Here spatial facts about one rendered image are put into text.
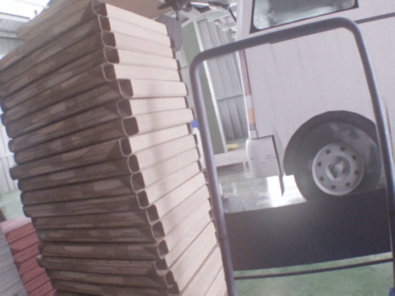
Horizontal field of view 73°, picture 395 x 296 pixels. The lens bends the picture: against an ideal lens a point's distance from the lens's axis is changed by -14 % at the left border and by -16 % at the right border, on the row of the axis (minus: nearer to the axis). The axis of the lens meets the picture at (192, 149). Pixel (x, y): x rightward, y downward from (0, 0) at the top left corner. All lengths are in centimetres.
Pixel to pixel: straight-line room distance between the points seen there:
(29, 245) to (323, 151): 157
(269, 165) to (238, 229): 107
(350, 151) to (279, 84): 56
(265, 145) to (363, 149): 57
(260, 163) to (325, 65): 67
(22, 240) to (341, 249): 115
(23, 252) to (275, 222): 101
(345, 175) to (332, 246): 113
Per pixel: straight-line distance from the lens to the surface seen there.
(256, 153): 181
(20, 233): 136
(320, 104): 175
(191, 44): 592
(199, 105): 77
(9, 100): 102
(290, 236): 76
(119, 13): 85
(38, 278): 144
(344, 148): 183
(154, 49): 94
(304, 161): 180
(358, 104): 177
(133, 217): 76
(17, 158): 103
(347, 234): 76
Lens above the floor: 71
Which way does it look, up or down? 5 degrees down
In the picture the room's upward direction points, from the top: 13 degrees counter-clockwise
